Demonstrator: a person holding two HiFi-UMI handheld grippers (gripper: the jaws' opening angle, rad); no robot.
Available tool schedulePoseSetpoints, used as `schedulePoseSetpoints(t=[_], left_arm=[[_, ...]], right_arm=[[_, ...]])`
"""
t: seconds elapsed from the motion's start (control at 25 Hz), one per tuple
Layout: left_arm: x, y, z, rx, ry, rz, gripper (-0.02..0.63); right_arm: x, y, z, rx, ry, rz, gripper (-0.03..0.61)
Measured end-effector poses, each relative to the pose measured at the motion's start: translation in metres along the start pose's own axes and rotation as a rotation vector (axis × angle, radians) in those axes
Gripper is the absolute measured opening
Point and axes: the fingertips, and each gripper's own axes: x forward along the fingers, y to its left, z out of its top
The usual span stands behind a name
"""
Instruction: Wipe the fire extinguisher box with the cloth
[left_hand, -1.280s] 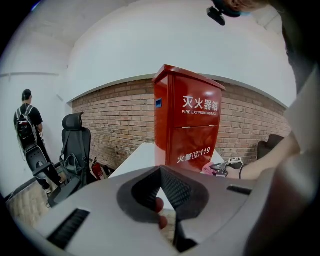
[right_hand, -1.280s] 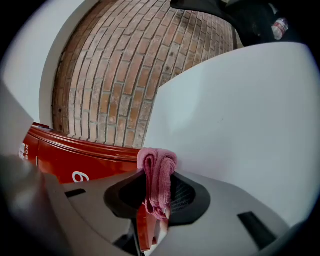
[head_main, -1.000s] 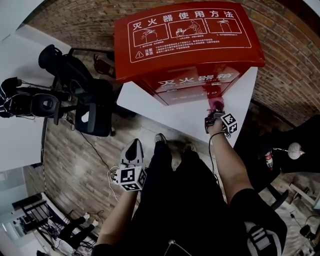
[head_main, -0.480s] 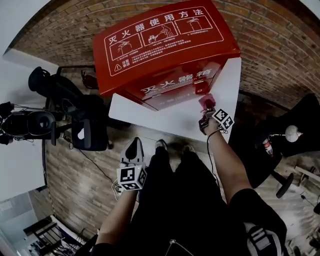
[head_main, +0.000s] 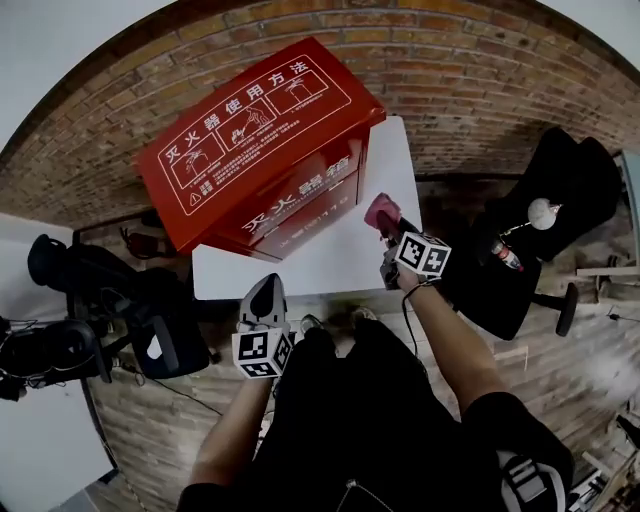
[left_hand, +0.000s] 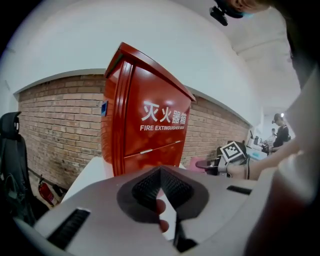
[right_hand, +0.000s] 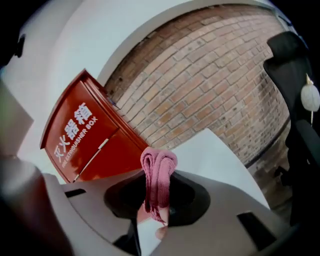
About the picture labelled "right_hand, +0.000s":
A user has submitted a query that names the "white hanging ball ornament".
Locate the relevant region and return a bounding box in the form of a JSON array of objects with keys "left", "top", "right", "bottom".
[{"left": 300, "top": 73, "right": 320, "bottom": 126}]

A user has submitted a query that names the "red fire extinguisher box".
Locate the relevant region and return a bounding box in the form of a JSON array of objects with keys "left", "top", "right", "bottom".
[{"left": 39, "top": 68, "right": 150, "bottom": 184}]

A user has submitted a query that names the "pink cloth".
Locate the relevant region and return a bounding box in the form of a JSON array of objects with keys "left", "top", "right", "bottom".
[{"left": 139, "top": 146, "right": 179, "bottom": 226}]

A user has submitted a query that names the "black wall fixture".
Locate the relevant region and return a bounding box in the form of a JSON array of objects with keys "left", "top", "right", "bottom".
[{"left": 13, "top": 33, "right": 27, "bottom": 59}]

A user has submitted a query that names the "white panel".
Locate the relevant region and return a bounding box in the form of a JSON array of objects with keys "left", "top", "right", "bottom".
[{"left": 171, "top": 127, "right": 271, "bottom": 210}]

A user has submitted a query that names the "black office chair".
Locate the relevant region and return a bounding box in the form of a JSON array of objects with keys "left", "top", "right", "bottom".
[{"left": 263, "top": 31, "right": 320, "bottom": 227}]

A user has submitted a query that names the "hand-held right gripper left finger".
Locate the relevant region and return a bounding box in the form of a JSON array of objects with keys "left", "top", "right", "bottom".
[{"left": 103, "top": 172, "right": 148, "bottom": 221}]

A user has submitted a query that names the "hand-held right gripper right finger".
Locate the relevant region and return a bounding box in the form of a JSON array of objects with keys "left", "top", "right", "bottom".
[{"left": 167, "top": 171, "right": 211, "bottom": 228}]

